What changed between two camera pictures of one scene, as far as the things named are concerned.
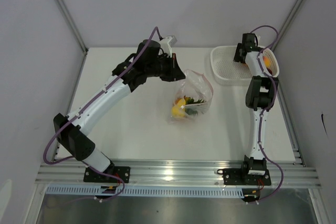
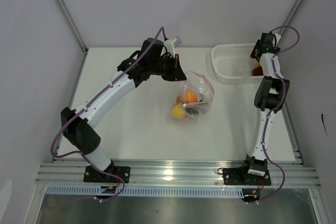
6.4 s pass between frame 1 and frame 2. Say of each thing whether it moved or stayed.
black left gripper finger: stayed
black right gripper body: moved
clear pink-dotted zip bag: stayed
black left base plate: stayed
